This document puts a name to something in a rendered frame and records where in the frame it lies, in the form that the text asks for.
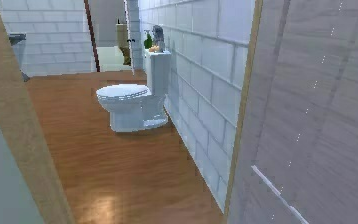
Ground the silver door handle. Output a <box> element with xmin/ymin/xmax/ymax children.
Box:
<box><xmin>250</xmin><ymin>164</ymin><xmax>310</xmax><ymax>224</ymax></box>

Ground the green bottle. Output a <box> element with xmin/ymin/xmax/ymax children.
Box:
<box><xmin>143</xmin><ymin>30</ymin><xmax>154</xmax><ymax>50</ymax></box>

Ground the white tiled room door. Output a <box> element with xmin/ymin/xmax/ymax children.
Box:
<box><xmin>123</xmin><ymin>0</ymin><xmax>145</xmax><ymax>76</ymax></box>

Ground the grey statuette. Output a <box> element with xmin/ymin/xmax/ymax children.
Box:
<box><xmin>151</xmin><ymin>24</ymin><xmax>167</xmax><ymax>53</ymax></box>

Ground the grey room door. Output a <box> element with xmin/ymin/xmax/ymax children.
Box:
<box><xmin>222</xmin><ymin>0</ymin><xmax>358</xmax><ymax>224</ymax></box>

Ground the white toilet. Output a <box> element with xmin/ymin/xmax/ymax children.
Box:
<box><xmin>95</xmin><ymin>48</ymin><xmax>172</xmax><ymax>133</ymax></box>

